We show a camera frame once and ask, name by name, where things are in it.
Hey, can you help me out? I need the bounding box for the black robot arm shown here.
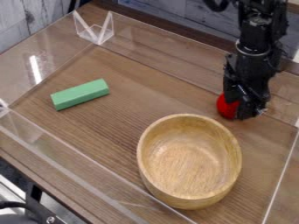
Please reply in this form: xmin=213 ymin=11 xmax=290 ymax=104
xmin=203 ymin=0 xmax=288 ymax=120

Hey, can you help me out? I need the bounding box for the black metal table frame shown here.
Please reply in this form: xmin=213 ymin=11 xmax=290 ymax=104
xmin=25 ymin=183 xmax=67 ymax=224

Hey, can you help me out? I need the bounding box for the wooden bowl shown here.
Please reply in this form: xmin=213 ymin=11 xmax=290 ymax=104
xmin=136 ymin=114 xmax=242 ymax=210

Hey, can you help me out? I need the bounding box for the black cable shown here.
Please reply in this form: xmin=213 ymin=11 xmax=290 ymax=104
xmin=0 ymin=198 xmax=31 ymax=218

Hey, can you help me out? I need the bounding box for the green rectangular block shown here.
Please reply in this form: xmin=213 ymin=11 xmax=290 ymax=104
xmin=51 ymin=79 xmax=109 ymax=111

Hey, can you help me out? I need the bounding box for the red plush strawberry toy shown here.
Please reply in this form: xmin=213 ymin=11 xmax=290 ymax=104
xmin=216 ymin=94 xmax=239 ymax=120

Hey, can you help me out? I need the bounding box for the clear acrylic tray wall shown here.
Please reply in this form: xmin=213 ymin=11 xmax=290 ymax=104
xmin=0 ymin=100 xmax=299 ymax=224

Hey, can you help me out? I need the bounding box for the clear acrylic corner bracket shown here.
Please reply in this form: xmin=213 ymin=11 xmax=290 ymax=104
xmin=72 ymin=11 xmax=115 ymax=46

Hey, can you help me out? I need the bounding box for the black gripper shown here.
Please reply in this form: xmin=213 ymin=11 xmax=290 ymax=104
xmin=223 ymin=53 xmax=272 ymax=120

